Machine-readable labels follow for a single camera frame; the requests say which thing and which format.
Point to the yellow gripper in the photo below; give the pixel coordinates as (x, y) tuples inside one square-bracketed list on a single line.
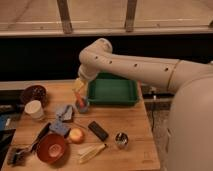
[(78, 85)]

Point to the red pepper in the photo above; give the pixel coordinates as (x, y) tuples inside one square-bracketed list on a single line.
[(79, 99)]

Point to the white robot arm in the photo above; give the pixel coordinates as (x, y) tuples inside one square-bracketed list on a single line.
[(190, 118)]

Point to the dark maroon bowl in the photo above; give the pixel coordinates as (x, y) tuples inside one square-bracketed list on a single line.
[(34, 92)]

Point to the red bowl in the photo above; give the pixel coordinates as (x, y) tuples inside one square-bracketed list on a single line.
[(51, 148)]

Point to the small blue cup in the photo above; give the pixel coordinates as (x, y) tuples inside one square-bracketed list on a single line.
[(82, 109)]

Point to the green plastic tray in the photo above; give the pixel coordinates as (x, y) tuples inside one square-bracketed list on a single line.
[(109, 89)]

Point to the blue crumpled cloth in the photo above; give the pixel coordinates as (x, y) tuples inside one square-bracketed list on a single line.
[(64, 113)]

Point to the black rectangular block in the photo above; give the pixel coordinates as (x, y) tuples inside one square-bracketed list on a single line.
[(98, 131)]

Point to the white paper cup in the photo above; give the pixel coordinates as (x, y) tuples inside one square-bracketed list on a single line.
[(34, 109)]

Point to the orange apple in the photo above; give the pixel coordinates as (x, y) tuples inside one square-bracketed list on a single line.
[(76, 135)]

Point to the yellow corn cob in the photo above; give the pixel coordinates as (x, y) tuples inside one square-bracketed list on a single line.
[(89, 152)]

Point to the small metal cup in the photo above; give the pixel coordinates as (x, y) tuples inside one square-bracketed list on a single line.
[(121, 140)]

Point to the black handled brush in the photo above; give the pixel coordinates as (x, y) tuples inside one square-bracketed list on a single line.
[(16, 155)]

